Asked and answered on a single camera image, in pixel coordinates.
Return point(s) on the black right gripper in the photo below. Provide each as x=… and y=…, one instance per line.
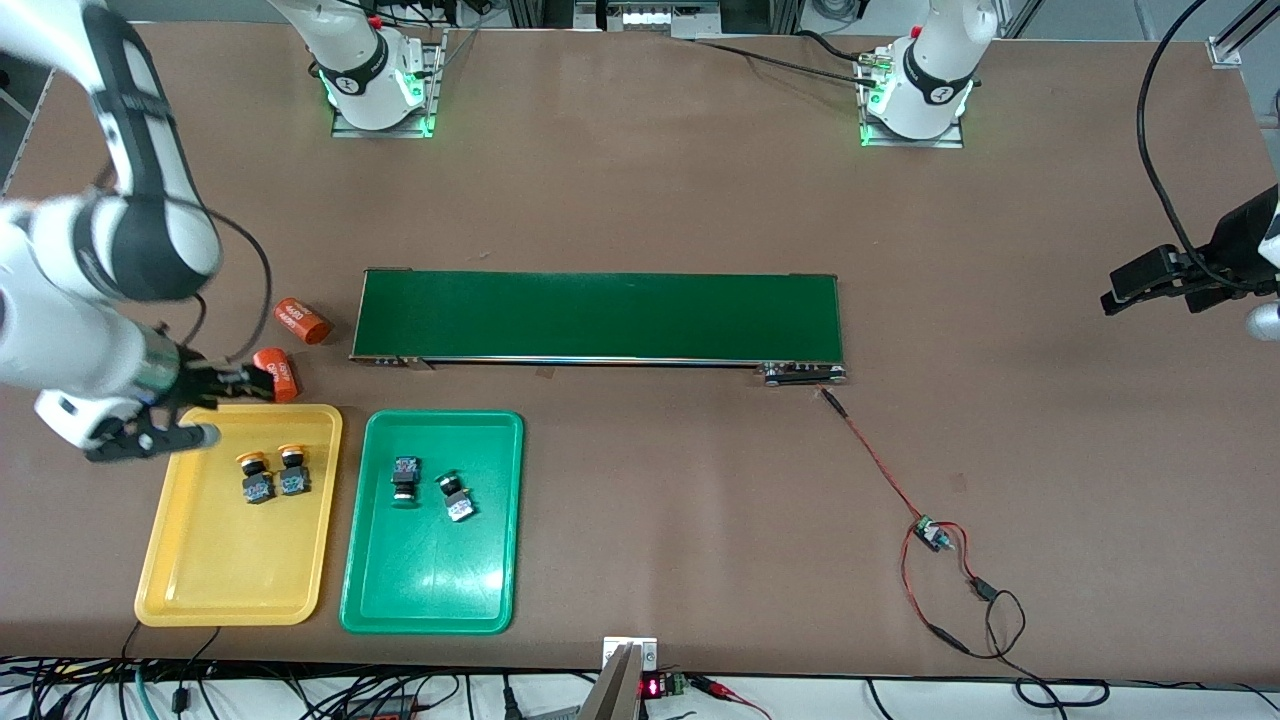
x=200, y=379

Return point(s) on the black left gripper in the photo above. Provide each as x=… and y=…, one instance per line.
x=1236, y=243

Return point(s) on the orange cylinder white print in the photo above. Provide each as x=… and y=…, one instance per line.
x=301, y=322
x=283, y=385

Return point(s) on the yellow mushroom push button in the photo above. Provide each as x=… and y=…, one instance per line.
x=255, y=480
x=292, y=472

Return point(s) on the green mushroom push button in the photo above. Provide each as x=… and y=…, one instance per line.
x=405, y=480
x=458, y=498

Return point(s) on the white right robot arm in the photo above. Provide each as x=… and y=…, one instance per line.
x=60, y=330

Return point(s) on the yellow plastic tray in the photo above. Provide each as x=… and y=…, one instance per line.
x=220, y=560

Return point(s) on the green plastic tray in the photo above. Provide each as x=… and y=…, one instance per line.
x=450, y=580

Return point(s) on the small speed controller board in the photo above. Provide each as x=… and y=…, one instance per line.
x=932, y=535

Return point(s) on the orange red device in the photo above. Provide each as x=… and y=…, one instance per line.
x=380, y=710

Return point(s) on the green conveyor belt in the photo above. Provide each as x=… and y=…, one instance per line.
x=600, y=315

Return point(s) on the red digit display module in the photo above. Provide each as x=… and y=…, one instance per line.
x=660, y=686

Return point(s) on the red clip lead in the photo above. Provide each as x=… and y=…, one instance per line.
x=720, y=688

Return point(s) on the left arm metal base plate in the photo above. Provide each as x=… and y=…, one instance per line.
x=950, y=141

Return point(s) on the aluminium frame profile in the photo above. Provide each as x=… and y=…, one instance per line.
x=1240, y=30

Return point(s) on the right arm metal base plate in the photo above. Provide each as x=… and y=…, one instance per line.
x=436, y=95

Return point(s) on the small metal clamp bracket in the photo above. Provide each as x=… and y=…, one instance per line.
x=630, y=648

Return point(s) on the grey camera mount bar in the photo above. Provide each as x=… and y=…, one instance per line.
x=610, y=695

